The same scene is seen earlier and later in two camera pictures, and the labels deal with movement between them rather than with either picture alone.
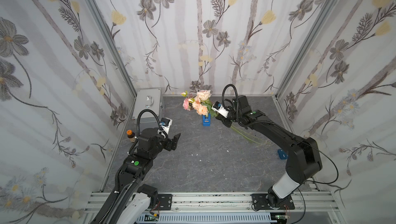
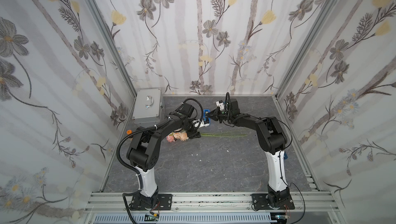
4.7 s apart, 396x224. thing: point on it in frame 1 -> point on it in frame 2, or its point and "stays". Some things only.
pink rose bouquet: (199, 102) -> (183, 136)
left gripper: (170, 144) -> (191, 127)
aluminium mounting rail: (231, 202) stays
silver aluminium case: (150, 98) stays
